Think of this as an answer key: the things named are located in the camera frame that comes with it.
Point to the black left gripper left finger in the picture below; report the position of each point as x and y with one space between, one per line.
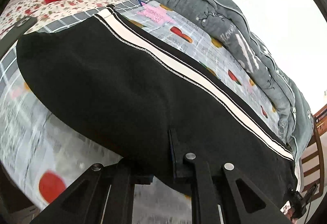
102 194

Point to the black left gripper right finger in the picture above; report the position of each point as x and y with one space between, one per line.
235 174

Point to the black pants with white stripe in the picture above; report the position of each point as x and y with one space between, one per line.
128 91

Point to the brown wooden footboard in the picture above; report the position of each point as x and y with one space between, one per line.
313 160

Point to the red floral bed sheet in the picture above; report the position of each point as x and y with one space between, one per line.
49 12

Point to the grey quilted blanket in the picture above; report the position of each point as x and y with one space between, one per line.
224 21

